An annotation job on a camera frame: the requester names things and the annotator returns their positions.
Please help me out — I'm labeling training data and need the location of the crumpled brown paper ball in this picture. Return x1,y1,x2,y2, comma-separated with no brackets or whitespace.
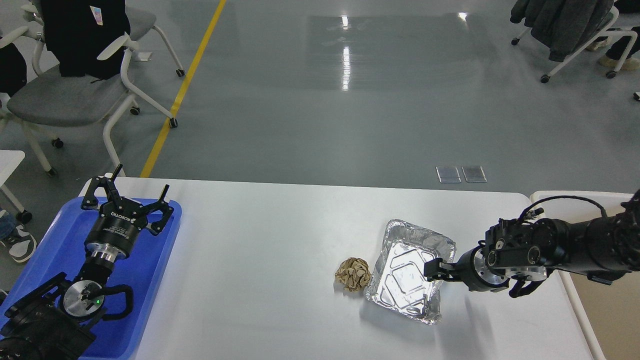
334,257,371,292

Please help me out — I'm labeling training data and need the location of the beige plastic bin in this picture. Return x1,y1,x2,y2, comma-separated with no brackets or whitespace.
530,190,640,360

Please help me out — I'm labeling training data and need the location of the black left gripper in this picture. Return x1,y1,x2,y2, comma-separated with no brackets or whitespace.
80,164,175,260

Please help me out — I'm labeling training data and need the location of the left floor socket plate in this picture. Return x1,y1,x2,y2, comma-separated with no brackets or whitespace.
436,166,462,184

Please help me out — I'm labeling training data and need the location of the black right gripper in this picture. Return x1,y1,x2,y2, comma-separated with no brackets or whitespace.
423,246,508,292

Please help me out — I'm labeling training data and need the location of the aluminium foil tray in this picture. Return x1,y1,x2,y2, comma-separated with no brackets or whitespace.
364,219,457,325

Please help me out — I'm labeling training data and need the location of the black jacket on chair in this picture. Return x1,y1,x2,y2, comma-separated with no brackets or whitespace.
38,0,131,80

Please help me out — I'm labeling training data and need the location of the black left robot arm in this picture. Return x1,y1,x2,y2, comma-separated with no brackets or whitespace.
1,165,182,360

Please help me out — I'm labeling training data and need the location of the grey white office chair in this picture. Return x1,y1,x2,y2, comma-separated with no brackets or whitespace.
1,0,185,177

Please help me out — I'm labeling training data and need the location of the blue plastic tray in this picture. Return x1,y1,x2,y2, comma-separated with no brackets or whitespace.
1,197,182,360

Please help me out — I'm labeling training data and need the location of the right floor socket plate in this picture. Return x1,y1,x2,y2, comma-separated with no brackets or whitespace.
461,165,488,183

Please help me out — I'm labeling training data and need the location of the white side table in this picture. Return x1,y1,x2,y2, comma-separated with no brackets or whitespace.
0,150,34,224

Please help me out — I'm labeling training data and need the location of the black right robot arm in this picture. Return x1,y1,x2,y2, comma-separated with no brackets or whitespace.
423,193,639,298

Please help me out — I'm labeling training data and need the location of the black bag at left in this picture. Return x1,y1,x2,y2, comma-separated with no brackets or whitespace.
0,43,27,97

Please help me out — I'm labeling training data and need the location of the grey white sneaker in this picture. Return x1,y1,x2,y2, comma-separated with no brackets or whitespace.
0,223,38,264

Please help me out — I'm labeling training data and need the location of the chair with dark coat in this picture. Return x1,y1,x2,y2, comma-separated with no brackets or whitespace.
510,0,639,84

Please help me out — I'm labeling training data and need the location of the floor socket plate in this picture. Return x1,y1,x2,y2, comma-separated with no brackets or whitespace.
436,166,462,184
461,165,488,183

